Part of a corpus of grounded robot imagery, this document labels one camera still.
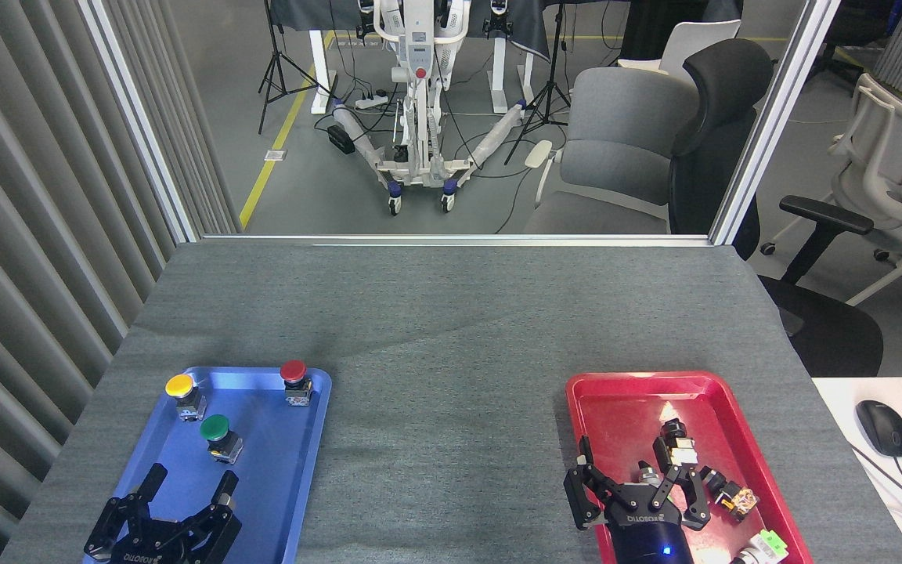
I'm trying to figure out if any grey office chair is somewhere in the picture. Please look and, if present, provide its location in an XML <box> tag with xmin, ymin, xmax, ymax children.
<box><xmin>524</xmin><ymin>67</ymin><xmax>701</xmax><ymax>234</ymax></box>

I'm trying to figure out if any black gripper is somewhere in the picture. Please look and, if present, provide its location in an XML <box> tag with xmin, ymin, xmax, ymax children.
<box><xmin>85</xmin><ymin>464</ymin><xmax>243</xmax><ymax>564</ymax></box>
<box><xmin>563</xmin><ymin>435</ymin><xmax>712</xmax><ymax>564</ymax></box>

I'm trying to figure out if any white wheeled stand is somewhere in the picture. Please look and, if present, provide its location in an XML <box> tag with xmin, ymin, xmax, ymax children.
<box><xmin>331</xmin><ymin>0</ymin><xmax>530</xmax><ymax>216</ymax></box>

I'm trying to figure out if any black office chair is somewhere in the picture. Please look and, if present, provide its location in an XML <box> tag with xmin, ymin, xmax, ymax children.
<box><xmin>669</xmin><ymin>38</ymin><xmax>884</xmax><ymax>378</ymax></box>

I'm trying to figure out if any black cloth covered desk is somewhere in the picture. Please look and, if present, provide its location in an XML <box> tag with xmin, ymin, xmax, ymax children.
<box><xmin>267</xmin><ymin>0</ymin><xmax>632</xmax><ymax>116</ymax></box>

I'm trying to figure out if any black tripod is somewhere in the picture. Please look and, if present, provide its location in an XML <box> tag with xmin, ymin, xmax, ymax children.
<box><xmin>504</xmin><ymin>0</ymin><xmax>573</xmax><ymax>165</ymax></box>
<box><xmin>258</xmin><ymin>0</ymin><xmax>334</xmax><ymax>136</ymax></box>

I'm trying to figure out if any black computer mouse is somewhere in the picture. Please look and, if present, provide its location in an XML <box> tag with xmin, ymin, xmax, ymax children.
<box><xmin>856</xmin><ymin>399</ymin><xmax>902</xmax><ymax>458</ymax></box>

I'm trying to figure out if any white mesh office chair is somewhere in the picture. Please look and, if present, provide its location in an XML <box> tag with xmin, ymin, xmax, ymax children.
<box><xmin>760</xmin><ymin>74</ymin><xmax>902</xmax><ymax>334</ymax></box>

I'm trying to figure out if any silver frame post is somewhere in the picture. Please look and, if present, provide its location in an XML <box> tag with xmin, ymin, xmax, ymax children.
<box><xmin>708</xmin><ymin>0</ymin><xmax>843</xmax><ymax>245</ymax></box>
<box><xmin>79</xmin><ymin>0</ymin><xmax>201</xmax><ymax>244</ymax></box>

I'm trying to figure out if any red push button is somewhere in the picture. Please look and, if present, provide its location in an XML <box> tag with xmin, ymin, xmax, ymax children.
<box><xmin>280</xmin><ymin>360</ymin><xmax>314</xmax><ymax>407</ymax></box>

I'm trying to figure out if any black switch with amber base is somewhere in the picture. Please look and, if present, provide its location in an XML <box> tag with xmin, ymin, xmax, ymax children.
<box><xmin>698</xmin><ymin>466</ymin><xmax>759</xmax><ymax>523</ymax></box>

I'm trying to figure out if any silver frame crossbar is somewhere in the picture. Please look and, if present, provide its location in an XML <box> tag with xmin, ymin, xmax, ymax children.
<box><xmin>200</xmin><ymin>233</ymin><xmax>714</xmax><ymax>248</ymax></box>

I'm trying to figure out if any yellow push button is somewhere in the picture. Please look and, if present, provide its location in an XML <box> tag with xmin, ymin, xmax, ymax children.
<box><xmin>165</xmin><ymin>374</ymin><xmax>207</xmax><ymax>422</ymax></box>

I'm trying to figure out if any red plastic tray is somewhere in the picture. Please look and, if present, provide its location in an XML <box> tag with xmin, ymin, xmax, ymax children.
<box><xmin>565</xmin><ymin>371</ymin><xmax>814</xmax><ymax>564</ymax></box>

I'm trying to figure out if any black switch with white base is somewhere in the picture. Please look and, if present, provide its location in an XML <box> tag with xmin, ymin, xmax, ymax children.
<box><xmin>652</xmin><ymin>419</ymin><xmax>698</xmax><ymax>472</ymax></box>

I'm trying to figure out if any white desk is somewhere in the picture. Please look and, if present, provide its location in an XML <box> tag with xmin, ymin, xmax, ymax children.
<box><xmin>811</xmin><ymin>378</ymin><xmax>902</xmax><ymax>564</ymax></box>

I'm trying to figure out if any grey slatted wall panel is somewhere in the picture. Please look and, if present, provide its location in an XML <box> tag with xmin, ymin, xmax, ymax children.
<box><xmin>0</xmin><ymin>0</ymin><xmax>240</xmax><ymax>564</ymax></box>

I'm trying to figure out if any blue plastic tray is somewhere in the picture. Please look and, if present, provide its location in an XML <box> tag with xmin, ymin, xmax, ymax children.
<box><xmin>83</xmin><ymin>366</ymin><xmax>333</xmax><ymax>564</ymax></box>

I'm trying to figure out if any white chair backrest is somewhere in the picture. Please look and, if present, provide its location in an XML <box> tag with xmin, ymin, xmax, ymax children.
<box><xmin>618</xmin><ymin>20</ymin><xmax>741</xmax><ymax>79</ymax></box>

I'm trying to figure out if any green push button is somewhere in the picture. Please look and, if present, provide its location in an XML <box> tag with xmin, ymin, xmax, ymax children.
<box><xmin>200</xmin><ymin>414</ymin><xmax>244</xmax><ymax>465</ymax></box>

